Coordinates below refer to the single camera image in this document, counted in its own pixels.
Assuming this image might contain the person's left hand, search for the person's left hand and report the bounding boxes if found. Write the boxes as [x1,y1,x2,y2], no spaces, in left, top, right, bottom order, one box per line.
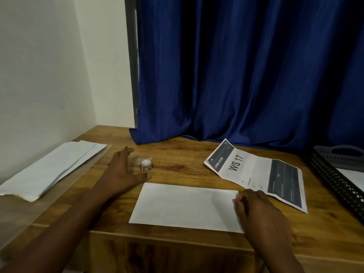
[94,147,151,199]

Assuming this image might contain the person's right hand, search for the person's right hand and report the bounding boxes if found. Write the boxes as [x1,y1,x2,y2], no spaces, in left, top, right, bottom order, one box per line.
[233,189,292,249]

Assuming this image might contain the single white paper envelope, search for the single white paper envelope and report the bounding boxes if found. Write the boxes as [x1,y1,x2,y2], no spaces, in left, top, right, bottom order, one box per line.
[129,183,244,234]

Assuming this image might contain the person's left forearm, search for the person's left forearm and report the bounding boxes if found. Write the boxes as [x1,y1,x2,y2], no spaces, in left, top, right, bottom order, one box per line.
[0,183,114,273]

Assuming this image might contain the person's right forearm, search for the person's right forearm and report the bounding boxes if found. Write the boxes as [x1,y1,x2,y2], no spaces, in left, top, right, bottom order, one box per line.
[254,238,305,273]

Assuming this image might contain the small sticker roll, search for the small sticker roll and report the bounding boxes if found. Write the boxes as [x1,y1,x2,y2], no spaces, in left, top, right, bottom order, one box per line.
[138,158,154,173]

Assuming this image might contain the folded printed paper sheet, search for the folded printed paper sheet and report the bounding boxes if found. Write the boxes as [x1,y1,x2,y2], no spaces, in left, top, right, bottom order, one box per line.
[204,139,308,214]

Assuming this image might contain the stack of white envelopes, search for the stack of white envelopes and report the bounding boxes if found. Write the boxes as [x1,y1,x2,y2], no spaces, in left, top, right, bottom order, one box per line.
[0,140,107,202]

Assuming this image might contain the black mesh basket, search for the black mesh basket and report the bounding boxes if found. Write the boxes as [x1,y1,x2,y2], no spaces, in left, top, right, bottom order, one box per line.
[309,146,364,223]

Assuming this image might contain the clear plastic sleeve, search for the clear plastic sleeve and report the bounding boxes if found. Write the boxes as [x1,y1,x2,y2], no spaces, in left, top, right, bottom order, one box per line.
[0,144,113,250]

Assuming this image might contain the grey plastic basket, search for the grey plastic basket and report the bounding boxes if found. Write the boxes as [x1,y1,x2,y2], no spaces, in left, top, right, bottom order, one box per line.
[313,144,364,171]

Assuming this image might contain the blank white paper sheet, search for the blank white paper sheet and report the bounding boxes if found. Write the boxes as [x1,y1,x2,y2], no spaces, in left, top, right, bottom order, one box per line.
[337,168,364,193]

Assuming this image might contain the blue curtain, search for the blue curtain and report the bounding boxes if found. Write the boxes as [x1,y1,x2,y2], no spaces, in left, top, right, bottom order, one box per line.
[129,0,364,157]

